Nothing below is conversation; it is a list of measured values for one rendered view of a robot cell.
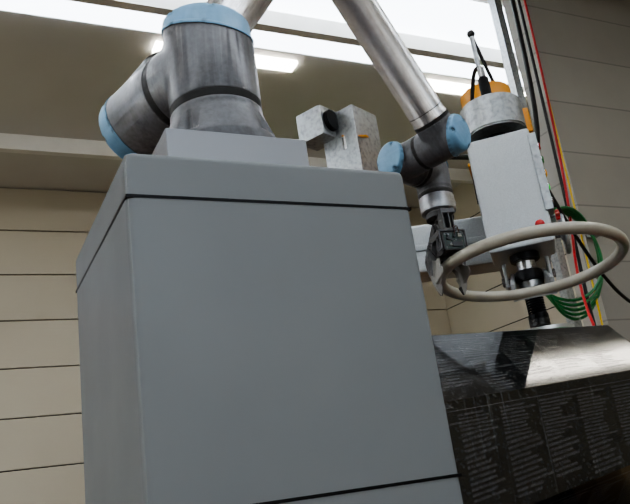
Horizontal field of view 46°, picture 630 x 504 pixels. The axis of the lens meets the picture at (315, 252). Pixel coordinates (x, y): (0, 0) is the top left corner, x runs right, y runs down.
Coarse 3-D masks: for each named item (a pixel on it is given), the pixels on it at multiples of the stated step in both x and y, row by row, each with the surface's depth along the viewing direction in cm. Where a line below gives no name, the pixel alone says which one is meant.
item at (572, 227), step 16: (544, 224) 169; (560, 224) 168; (576, 224) 169; (592, 224) 170; (496, 240) 171; (512, 240) 170; (624, 240) 178; (464, 256) 177; (624, 256) 188; (448, 272) 184; (592, 272) 200; (448, 288) 198; (528, 288) 211; (544, 288) 209; (560, 288) 207
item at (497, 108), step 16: (480, 96) 263; (496, 96) 261; (512, 96) 263; (464, 112) 268; (480, 112) 261; (496, 112) 259; (512, 112) 260; (480, 128) 261; (496, 128) 262; (512, 128) 264
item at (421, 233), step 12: (480, 216) 320; (420, 228) 319; (468, 228) 318; (480, 228) 317; (420, 240) 317; (468, 240) 315; (480, 240) 315; (420, 252) 315; (420, 264) 314; (468, 264) 313; (480, 264) 314; (492, 264) 315
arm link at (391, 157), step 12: (396, 144) 180; (408, 144) 178; (384, 156) 182; (396, 156) 179; (408, 156) 178; (384, 168) 182; (396, 168) 179; (408, 168) 179; (420, 168) 178; (432, 168) 186; (408, 180) 184; (420, 180) 185
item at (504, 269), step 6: (540, 258) 281; (546, 258) 271; (510, 264) 283; (540, 264) 289; (546, 264) 271; (504, 270) 275; (510, 270) 292; (516, 270) 293; (504, 276) 274; (510, 276) 302; (510, 288) 275
